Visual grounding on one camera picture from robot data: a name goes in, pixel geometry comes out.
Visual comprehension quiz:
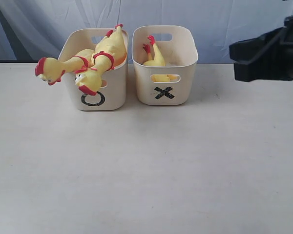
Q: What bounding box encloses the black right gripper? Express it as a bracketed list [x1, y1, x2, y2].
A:
[229, 15, 293, 82]

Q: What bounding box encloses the broken chicken body piece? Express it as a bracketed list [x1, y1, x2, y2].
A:
[143, 35, 178, 82]

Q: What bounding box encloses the yellow rubber chicken front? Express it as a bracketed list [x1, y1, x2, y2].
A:
[75, 24, 127, 96]

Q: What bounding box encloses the yellow rubber chicken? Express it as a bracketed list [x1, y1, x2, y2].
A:
[75, 24, 127, 96]
[35, 49, 94, 85]

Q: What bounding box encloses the yellow rubber chicken top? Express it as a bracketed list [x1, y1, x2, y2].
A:
[35, 49, 94, 85]

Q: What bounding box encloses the cream bin marked X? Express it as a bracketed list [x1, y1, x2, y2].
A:
[132, 25, 198, 105]

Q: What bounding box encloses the cream bin marked O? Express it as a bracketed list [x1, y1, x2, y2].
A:
[58, 28, 127, 111]

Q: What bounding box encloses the blue backdrop curtain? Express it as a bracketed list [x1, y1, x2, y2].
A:
[0, 0, 293, 63]

